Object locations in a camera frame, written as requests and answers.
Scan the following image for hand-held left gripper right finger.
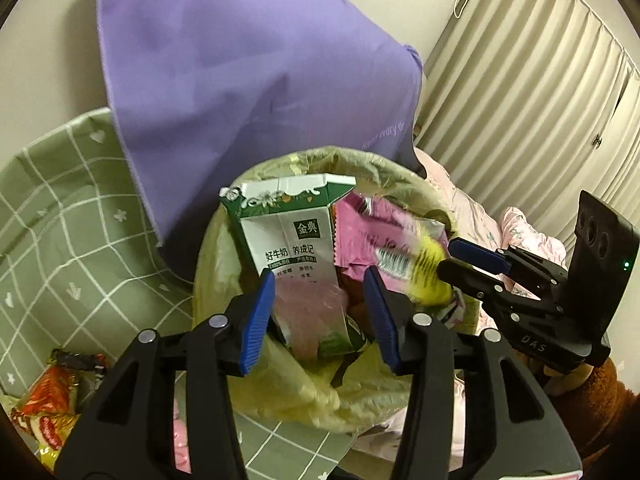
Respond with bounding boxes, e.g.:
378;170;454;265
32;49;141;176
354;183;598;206
362;265;583;480

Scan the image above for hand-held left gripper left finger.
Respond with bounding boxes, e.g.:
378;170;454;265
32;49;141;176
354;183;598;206
54;269;277;480

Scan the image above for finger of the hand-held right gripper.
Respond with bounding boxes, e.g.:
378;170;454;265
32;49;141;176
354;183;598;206
448;238;568;286
436;257;561;321

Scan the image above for yellow snack wrapper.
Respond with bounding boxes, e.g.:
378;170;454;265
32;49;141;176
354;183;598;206
407;225;456;306

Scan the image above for trash bin with yellow liner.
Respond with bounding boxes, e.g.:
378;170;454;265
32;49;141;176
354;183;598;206
192;145;468;433

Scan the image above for pink snack packet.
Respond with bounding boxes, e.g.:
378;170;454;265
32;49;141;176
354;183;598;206
332;192;451;281

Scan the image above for white green milk carton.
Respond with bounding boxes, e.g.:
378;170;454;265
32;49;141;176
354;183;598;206
219;172;373;361

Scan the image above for black snack wrapper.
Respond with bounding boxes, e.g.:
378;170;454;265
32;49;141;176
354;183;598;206
47;349;108;396

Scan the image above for red gold snack wrapper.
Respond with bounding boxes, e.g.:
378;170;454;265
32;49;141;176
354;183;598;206
10;362;83;453

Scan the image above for person's right forearm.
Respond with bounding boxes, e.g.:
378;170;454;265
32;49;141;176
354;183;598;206
515;355;633;466

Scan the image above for pink floral quilt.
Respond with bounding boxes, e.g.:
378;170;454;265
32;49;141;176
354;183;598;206
350;147;571;441

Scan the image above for pink caterpillar toy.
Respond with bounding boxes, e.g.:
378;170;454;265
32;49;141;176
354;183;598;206
171;397;193;476

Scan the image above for beige curtain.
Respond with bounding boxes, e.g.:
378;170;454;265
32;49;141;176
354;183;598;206
415;0;640;361

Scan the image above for green checked tablecloth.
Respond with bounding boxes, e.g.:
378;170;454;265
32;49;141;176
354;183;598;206
0;107;351;476

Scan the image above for purple pillow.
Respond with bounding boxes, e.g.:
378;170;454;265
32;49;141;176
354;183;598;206
92;0;426;251

